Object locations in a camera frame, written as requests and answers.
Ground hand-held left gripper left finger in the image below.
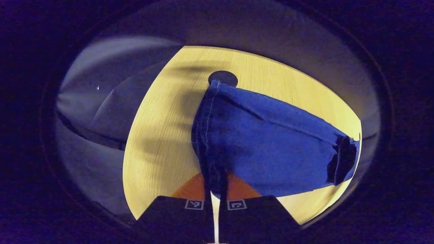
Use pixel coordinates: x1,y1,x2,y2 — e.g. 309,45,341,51
135,172,215,243

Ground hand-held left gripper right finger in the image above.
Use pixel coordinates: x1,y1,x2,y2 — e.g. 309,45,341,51
218,172,301,243

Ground blue denim jeans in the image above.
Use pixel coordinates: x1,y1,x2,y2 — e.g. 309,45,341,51
191,80,361,200

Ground black round table grommet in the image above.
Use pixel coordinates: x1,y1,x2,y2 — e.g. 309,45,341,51
208,70,238,87

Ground black backdrop cloth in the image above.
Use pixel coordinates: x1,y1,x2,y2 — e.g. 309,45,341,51
56,0,380,143

